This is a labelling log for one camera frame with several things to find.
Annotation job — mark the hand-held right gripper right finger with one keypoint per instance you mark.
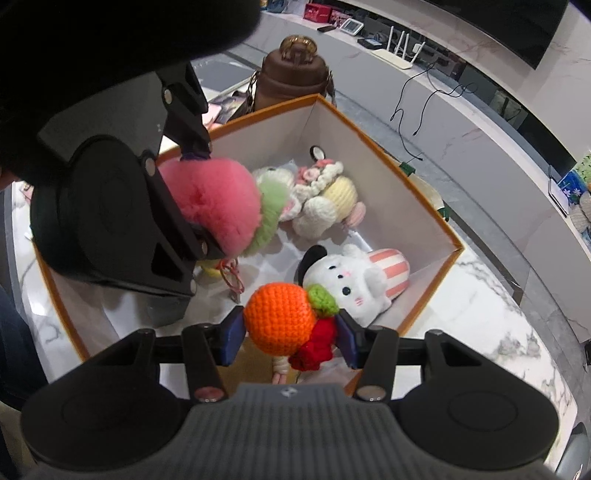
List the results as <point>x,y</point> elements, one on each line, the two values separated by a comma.
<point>349,345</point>

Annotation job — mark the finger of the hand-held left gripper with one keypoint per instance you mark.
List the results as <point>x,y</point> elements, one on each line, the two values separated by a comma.
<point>182,217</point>
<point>184,115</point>

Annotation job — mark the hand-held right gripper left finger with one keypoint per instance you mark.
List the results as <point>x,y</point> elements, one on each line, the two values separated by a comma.
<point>233,341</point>

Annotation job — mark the salmon pink fur pompom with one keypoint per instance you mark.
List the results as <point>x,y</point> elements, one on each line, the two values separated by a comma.
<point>207,194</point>

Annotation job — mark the orange crochet fruit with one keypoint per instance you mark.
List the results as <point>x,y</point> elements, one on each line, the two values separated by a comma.
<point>277,318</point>

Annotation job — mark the orange cardboard box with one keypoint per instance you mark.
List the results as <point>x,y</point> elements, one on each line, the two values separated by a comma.
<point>277,134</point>

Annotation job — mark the white marble desktop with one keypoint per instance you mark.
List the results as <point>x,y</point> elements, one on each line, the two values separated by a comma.
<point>485,323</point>

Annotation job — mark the pink card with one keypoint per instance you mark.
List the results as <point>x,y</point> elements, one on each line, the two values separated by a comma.
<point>212,116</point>

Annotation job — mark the white plush rabbit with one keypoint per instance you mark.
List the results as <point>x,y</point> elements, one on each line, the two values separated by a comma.
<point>341,277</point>

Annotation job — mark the green fur pompom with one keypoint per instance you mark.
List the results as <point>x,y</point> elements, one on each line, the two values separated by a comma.
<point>268,217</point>

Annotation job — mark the pink striped crochet toy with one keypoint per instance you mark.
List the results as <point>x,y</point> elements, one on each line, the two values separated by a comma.
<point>392,270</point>

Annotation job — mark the white crochet toy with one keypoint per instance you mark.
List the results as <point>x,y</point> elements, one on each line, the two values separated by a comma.
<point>277,177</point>

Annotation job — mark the brown water bottle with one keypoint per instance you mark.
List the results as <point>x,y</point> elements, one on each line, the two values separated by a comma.
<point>291,78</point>

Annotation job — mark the round black white charm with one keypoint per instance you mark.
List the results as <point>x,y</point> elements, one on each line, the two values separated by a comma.
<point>316,152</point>

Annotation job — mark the cream crochet doll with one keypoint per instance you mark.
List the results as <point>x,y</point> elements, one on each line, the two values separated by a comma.
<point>339,194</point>

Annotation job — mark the red box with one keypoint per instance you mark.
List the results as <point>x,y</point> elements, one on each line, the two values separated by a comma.
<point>317,13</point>

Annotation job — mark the small green plug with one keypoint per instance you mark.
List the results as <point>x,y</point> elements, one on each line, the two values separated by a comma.
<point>408,168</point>

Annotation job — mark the white tablet device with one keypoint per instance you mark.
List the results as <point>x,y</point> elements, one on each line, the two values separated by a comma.
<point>351,25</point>

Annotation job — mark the white router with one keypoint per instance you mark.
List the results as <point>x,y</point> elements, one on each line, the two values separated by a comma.
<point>392,57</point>

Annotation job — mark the grey knit containers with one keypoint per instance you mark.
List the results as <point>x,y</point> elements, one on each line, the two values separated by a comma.
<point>585,212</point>

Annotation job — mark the black wall television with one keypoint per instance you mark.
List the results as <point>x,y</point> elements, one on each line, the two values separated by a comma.
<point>517,27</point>

